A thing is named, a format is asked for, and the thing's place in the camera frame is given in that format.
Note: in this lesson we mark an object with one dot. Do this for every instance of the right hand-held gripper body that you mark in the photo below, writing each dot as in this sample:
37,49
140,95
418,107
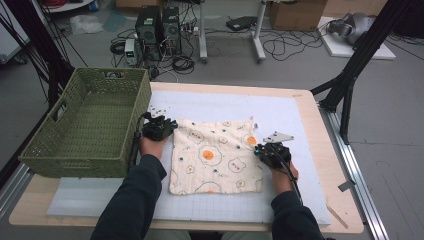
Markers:
276,155

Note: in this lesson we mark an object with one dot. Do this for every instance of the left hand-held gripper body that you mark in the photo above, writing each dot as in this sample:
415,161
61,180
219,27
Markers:
156,128

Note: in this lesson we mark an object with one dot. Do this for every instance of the cream egg print cloth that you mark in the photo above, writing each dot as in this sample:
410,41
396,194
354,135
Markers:
216,173

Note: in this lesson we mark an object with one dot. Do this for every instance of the person's left hand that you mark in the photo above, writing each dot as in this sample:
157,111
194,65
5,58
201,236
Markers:
151,148

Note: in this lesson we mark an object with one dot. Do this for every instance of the person's right hand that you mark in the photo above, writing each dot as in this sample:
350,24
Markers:
283,180

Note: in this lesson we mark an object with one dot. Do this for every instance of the white grid mat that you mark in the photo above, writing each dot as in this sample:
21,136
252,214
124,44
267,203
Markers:
216,103

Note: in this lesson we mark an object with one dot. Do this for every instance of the green woven basket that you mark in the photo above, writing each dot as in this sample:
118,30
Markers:
100,133

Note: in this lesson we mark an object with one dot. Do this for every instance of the grey tape piece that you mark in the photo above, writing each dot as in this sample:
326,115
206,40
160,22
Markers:
346,185

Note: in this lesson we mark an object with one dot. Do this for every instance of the white bench power supply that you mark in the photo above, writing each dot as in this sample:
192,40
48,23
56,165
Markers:
130,51

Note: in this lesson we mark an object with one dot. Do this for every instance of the thin wooden stick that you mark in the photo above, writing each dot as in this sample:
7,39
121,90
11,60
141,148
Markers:
337,216

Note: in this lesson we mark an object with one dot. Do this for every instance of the black computer tower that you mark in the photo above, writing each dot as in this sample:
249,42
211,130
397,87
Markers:
171,30
148,30

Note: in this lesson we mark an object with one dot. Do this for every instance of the white desk leg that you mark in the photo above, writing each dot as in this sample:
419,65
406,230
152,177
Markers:
202,30
258,33

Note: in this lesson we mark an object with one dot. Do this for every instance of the black flat device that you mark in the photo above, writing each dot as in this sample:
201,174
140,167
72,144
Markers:
241,22

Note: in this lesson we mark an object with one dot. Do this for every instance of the black metal stand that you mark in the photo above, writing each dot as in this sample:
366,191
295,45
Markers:
50,66
363,50

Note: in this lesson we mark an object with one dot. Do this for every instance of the clear plastic bag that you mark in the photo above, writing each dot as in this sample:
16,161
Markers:
86,24

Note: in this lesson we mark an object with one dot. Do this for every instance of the brown cardboard box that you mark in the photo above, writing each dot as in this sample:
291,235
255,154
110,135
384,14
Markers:
296,13

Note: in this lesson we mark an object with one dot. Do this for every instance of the white floor board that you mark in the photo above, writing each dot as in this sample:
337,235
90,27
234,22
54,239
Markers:
383,51

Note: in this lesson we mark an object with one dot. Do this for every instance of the grey headset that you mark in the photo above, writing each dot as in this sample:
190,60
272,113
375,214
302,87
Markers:
353,26

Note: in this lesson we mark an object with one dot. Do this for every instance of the white round table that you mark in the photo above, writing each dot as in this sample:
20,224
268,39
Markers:
70,5

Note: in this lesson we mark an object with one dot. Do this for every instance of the aluminium floor rail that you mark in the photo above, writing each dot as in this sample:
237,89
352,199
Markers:
13,190
360,173

